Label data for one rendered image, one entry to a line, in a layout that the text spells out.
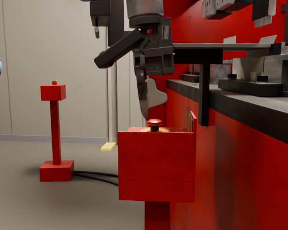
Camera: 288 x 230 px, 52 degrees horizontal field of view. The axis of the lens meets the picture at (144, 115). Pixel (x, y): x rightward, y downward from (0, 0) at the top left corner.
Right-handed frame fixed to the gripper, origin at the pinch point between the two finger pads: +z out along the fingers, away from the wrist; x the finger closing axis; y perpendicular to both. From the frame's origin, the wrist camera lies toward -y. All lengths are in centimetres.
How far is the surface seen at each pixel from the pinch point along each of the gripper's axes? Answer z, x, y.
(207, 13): -30, 64, 24
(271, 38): -15.3, 21.0, 34.4
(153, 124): 3.7, 7.8, 1.5
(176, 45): -14.9, 11.5, 8.5
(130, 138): 3.8, -4.9, -2.6
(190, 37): -26, 108, 20
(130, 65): -16, 279, -36
